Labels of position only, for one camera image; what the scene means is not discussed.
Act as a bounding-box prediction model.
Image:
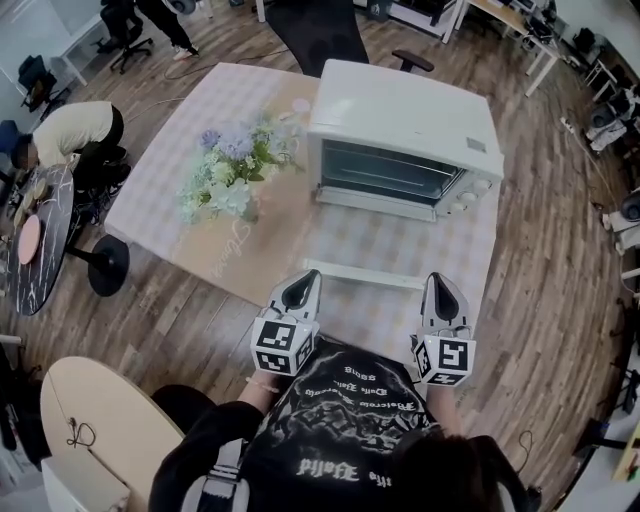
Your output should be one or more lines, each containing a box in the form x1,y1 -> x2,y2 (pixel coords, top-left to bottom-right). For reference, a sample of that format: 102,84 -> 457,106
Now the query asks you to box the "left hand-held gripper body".
249,307 -> 320,377

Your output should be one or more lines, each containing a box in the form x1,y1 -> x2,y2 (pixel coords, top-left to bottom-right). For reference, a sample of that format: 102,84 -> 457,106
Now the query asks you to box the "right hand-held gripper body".
412,324 -> 477,388

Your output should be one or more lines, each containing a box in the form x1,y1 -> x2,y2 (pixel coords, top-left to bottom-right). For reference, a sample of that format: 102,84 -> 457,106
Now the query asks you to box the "white oven door with glass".
302,184 -> 438,293

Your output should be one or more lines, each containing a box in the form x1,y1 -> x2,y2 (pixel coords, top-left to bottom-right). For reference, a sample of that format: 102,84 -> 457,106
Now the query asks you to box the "white oven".
305,58 -> 506,222

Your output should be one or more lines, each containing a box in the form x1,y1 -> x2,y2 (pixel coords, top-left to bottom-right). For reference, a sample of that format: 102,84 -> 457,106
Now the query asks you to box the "person's right forearm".
423,384 -> 464,437

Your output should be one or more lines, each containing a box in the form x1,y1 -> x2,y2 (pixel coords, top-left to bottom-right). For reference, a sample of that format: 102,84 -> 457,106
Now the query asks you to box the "person's left forearm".
236,369 -> 279,417

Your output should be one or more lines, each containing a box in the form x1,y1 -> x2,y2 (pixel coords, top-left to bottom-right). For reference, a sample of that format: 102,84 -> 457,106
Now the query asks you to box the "pale checked tablecloth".
103,62 -> 500,364

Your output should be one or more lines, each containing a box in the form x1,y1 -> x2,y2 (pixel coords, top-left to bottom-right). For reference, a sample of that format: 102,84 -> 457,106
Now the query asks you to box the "beige table runner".
169,69 -> 322,309

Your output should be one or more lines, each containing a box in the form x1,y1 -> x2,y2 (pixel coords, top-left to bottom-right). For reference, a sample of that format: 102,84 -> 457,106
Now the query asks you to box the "pale green vase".
239,192 -> 262,225

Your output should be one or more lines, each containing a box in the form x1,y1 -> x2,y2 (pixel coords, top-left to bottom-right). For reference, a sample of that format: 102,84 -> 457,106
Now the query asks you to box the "person's black printed shirt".
148,337 -> 532,512

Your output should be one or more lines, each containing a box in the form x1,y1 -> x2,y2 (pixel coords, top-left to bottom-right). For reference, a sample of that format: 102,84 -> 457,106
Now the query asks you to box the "white and purple flower bouquet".
177,112 -> 307,227

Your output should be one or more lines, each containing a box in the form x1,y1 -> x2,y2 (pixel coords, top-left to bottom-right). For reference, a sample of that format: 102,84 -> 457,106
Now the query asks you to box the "round beige table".
39,355 -> 217,512

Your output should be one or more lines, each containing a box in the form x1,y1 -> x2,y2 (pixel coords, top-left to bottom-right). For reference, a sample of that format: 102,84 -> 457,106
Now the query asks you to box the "round black marble table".
0,167 -> 132,318

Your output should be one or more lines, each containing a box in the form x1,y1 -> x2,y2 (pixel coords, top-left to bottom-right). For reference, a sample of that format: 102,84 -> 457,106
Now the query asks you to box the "white appliance with knobs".
40,452 -> 132,512

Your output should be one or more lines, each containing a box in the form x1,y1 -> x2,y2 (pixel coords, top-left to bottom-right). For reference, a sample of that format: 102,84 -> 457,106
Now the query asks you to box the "pink plate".
17,214 -> 44,265

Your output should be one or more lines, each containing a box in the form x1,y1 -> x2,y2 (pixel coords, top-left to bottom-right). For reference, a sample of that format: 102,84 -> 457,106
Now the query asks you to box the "black office chair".
263,0 -> 436,79
96,0 -> 154,76
18,54 -> 59,114

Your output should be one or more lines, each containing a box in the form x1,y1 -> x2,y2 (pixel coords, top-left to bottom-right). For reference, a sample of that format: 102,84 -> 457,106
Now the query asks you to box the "wooden desk with white legs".
442,0 -> 562,99

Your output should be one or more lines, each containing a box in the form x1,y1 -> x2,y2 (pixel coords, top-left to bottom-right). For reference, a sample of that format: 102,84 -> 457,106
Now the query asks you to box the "blue chair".
0,119 -> 22,172

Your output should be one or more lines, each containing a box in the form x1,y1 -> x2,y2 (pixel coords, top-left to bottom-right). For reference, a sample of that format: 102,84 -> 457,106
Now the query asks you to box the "pink bead bracelet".
244,375 -> 279,394

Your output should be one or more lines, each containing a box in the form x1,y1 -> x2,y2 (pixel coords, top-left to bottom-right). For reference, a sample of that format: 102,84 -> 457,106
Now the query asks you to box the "black floor cable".
516,430 -> 536,472

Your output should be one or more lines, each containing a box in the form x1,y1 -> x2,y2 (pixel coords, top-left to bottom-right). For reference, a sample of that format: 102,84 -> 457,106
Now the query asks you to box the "grey backpack strap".
182,439 -> 252,512

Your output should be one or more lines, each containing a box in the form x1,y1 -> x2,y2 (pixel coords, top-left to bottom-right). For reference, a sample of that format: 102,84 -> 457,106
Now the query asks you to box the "black cable loop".
65,416 -> 98,450

